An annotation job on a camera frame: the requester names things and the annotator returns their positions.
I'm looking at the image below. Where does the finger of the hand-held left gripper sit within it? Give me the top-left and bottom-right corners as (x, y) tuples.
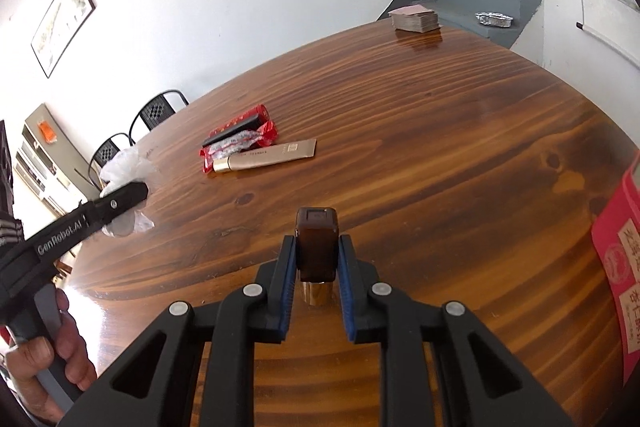
(82, 181), (151, 230)

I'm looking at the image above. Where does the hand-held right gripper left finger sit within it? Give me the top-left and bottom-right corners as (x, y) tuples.
(59, 234), (301, 427)

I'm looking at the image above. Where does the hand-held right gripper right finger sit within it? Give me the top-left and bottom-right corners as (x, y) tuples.
(337, 233), (576, 427)

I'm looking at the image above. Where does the white plastic bag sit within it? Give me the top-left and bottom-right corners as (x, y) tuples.
(99, 146), (158, 238)

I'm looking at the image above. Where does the brown bottle with gold cap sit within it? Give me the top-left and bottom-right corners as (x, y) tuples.
(295, 206), (341, 306)

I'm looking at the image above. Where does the wooden desktop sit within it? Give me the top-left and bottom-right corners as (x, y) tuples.
(65, 19), (640, 427)

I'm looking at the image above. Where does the person's left hand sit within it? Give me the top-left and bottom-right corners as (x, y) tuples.
(0, 289), (98, 423)

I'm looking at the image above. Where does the black metal chair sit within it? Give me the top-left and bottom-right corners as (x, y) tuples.
(87, 133), (133, 190)
(129, 89), (191, 142)

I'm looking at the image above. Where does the pale cabinet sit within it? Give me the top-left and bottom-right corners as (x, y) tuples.
(12, 103), (88, 218)

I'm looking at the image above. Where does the red snack wrapper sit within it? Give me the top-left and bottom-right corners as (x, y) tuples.
(200, 121), (278, 174)

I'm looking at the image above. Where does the gold cosmetic tube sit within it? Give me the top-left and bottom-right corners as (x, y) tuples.
(212, 138), (318, 174)

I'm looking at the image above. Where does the foil tray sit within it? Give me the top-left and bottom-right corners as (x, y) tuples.
(475, 12), (513, 28)

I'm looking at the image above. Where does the framed wall picture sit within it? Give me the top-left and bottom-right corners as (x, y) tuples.
(31, 0), (96, 78)

